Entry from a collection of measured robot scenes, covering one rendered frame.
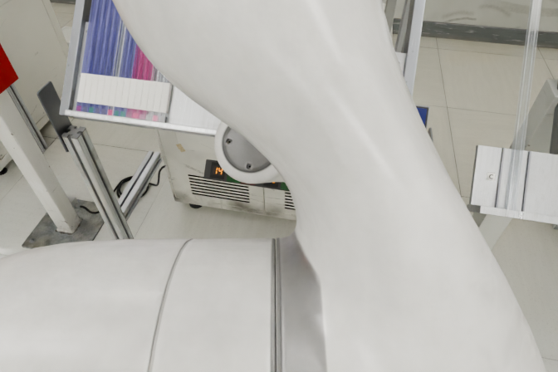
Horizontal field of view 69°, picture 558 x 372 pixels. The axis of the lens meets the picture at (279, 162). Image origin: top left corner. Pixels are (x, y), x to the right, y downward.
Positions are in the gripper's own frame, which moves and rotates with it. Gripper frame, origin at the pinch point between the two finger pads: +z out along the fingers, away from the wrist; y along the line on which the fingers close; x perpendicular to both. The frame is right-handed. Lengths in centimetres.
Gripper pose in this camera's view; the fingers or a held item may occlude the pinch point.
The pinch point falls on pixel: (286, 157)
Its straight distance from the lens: 73.2
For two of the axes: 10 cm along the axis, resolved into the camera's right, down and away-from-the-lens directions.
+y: 9.8, 1.4, -1.4
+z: 1.4, 0.3, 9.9
